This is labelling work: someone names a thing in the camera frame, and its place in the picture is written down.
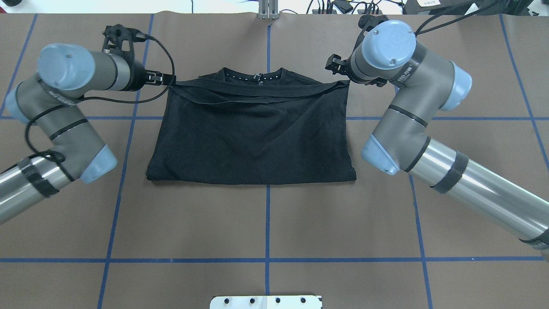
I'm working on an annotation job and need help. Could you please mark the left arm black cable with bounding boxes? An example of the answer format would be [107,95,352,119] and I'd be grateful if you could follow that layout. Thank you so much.
[24,34,176,164]

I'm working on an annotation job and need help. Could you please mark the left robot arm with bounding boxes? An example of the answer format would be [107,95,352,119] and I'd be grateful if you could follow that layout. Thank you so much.
[1,43,175,224]

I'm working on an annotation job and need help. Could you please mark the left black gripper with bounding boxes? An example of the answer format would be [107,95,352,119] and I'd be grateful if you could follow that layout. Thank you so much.
[126,62,176,91]

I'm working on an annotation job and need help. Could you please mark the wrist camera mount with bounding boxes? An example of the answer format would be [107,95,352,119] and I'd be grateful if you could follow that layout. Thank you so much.
[358,14,389,38]
[101,24,148,62]

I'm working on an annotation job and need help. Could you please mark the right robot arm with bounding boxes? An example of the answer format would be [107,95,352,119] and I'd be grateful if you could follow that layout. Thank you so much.
[326,15,549,259]

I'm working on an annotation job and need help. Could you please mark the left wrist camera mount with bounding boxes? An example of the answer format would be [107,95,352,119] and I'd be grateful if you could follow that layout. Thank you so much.
[101,24,148,62]

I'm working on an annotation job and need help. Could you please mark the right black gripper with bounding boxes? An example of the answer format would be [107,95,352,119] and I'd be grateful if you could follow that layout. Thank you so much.
[325,54,356,80]

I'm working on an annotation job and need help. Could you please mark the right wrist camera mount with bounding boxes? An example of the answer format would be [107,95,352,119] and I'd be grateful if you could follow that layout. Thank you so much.
[358,14,389,38]

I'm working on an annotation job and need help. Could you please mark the aluminium frame post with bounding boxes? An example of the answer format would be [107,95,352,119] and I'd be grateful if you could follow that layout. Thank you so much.
[257,0,280,20]

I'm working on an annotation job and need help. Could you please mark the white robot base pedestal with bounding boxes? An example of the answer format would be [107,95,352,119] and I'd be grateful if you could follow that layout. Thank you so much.
[209,295,323,309]

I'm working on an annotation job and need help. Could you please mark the black graphic t-shirt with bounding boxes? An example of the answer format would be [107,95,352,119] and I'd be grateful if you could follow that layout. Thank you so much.
[145,68,356,185]

